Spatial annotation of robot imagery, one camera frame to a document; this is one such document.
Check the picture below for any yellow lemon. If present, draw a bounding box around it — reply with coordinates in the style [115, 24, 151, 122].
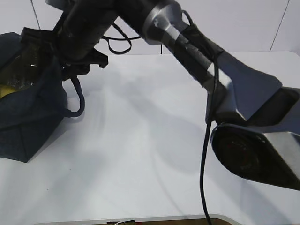
[0, 85, 17, 98]

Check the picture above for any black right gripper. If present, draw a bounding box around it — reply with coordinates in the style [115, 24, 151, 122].
[21, 11, 108, 81]

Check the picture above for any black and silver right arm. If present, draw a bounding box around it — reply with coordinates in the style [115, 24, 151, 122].
[21, 0, 300, 190]

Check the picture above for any dark navy insulated lunch bag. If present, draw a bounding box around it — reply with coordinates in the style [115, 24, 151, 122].
[0, 32, 85, 164]

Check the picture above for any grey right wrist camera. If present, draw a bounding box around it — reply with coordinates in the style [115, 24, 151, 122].
[45, 0, 76, 11]

